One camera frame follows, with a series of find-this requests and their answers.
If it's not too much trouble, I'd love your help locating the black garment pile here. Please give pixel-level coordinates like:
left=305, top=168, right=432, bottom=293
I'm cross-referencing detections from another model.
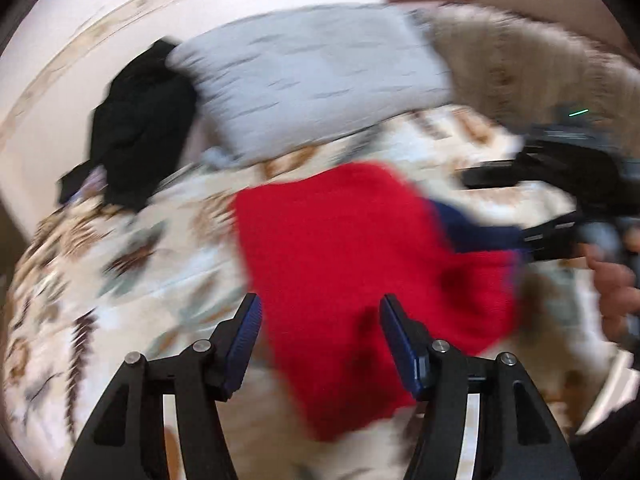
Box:
left=58, top=39, right=196, bottom=212

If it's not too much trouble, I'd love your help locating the red and blue knit sweater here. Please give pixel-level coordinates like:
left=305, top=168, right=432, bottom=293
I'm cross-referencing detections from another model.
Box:
left=233, top=162, right=523, bottom=441

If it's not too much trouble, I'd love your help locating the beige fleece sleeve forearm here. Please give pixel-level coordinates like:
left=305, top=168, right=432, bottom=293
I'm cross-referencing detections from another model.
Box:
left=426, top=4, right=639, bottom=145

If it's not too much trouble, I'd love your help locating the grey quilted pillow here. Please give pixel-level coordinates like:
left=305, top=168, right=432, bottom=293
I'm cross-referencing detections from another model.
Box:
left=166, top=4, right=452, bottom=168

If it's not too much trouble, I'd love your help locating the person's right hand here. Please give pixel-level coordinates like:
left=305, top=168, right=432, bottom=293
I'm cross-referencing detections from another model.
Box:
left=582, top=244, right=639, bottom=344

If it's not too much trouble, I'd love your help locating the lilac cloth piece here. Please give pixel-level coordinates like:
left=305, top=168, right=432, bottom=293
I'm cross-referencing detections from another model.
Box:
left=70, top=166, right=107, bottom=202

